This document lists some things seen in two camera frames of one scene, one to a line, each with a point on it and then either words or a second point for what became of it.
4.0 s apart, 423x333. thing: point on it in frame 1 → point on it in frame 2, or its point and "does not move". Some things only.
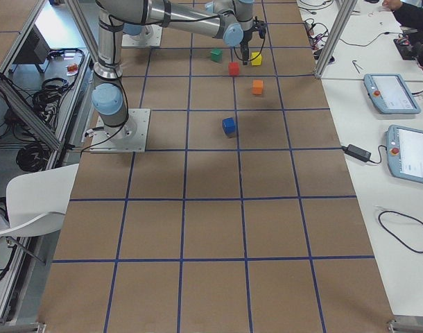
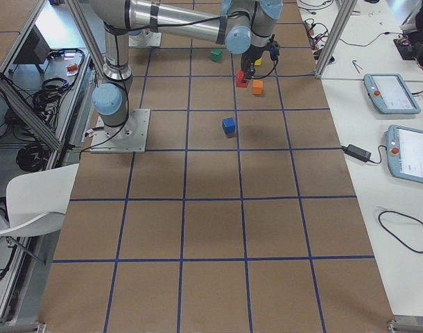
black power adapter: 357,152 does not move
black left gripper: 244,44 → 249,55
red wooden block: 234,68 → 240,76
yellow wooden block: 258,60 does not move
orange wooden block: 257,87 does not move
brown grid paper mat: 242,218 does not move
